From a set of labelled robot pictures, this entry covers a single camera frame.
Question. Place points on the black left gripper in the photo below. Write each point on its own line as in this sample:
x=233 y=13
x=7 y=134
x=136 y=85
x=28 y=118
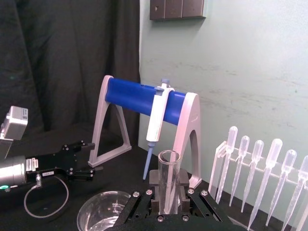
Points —
x=51 y=163

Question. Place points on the black curtain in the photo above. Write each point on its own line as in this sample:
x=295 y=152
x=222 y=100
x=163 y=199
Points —
x=60 y=60

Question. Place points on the white and blue pipette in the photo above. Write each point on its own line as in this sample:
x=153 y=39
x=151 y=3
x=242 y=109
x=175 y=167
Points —
x=156 y=120

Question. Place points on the clear glass beaker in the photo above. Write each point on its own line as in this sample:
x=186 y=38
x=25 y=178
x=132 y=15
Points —
x=106 y=201

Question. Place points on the clear plastic transfer pipette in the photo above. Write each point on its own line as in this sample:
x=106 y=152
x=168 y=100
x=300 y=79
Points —
x=258 y=149
x=303 y=220
x=232 y=137
x=303 y=166
x=244 y=144
x=275 y=151
x=288 y=160

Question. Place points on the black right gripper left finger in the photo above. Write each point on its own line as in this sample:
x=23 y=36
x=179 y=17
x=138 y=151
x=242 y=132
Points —
x=155 y=179

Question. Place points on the grey and blue pipette stand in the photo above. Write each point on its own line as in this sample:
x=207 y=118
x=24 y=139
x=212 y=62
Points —
x=130 y=96

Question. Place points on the dark wall switch panel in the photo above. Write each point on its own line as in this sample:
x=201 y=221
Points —
x=178 y=9

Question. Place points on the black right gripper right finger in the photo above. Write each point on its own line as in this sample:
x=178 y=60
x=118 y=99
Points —
x=184 y=179

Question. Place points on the clear acrylic dropper rack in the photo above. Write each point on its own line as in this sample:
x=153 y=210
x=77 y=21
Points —
x=217 y=163

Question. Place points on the clear glass test tube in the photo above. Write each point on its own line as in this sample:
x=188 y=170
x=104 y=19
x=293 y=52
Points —
x=169 y=168

